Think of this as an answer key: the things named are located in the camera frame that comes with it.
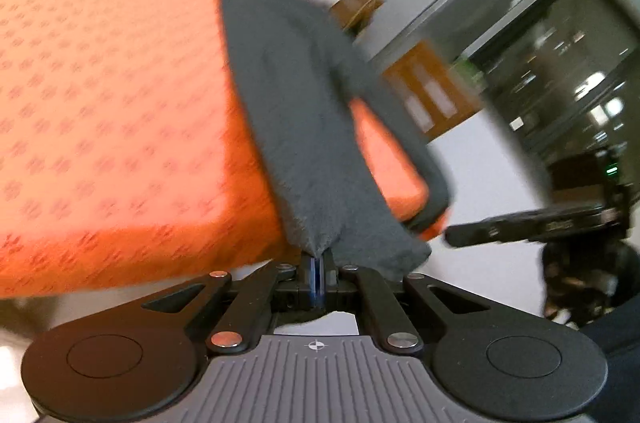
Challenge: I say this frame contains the near wooden chair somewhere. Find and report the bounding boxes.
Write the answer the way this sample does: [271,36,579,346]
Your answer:
[384,42,482,140]

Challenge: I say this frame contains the dark grey sweatpants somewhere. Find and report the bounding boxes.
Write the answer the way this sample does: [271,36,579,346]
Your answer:
[221,0,451,281]

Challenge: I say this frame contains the orange floral table mat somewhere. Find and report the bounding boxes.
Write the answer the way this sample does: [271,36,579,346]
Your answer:
[1,0,428,299]

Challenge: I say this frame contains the wooden chair with bag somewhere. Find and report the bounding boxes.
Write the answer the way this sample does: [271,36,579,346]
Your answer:
[331,0,385,37]

